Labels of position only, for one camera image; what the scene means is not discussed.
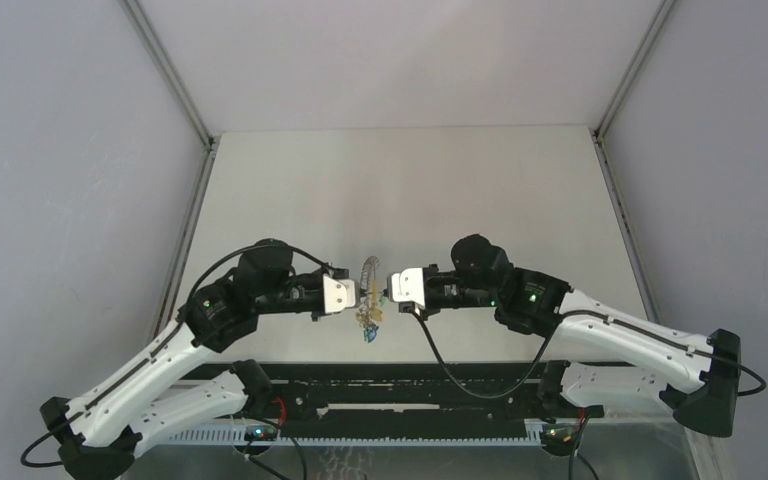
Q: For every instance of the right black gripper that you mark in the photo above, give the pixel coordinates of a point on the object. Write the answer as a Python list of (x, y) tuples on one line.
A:
[(428, 310)]

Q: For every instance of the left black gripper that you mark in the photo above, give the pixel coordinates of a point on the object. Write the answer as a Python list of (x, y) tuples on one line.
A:
[(319, 274)]

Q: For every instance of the keyring with coloured keys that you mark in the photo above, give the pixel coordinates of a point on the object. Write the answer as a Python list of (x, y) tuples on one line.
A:
[(369, 314)]

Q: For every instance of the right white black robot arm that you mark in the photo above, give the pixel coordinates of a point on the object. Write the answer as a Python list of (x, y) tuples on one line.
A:
[(694, 376)]

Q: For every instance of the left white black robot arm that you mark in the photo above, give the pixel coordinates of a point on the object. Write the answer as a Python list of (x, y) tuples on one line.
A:
[(103, 431)]

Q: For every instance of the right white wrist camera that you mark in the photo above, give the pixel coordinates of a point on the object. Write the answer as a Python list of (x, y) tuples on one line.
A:
[(406, 289)]

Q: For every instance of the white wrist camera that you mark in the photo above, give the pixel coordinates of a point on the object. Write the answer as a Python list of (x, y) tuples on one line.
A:
[(406, 289), (339, 295)]

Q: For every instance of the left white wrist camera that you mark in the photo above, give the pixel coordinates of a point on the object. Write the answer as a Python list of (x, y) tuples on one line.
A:
[(339, 295)]

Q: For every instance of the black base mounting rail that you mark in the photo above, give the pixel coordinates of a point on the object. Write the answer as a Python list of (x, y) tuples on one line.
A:
[(372, 400)]

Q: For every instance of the white slotted cable duct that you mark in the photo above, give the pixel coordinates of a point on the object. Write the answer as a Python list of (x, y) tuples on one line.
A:
[(525, 434)]

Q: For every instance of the right aluminium frame post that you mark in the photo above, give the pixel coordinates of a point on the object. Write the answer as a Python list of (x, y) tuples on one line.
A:
[(612, 142)]

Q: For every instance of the aluminium frame post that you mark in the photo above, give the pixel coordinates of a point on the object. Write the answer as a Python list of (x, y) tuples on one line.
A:
[(612, 142), (198, 149)]

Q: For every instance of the left aluminium frame post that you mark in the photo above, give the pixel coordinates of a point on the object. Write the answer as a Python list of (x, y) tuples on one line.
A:
[(198, 149)]

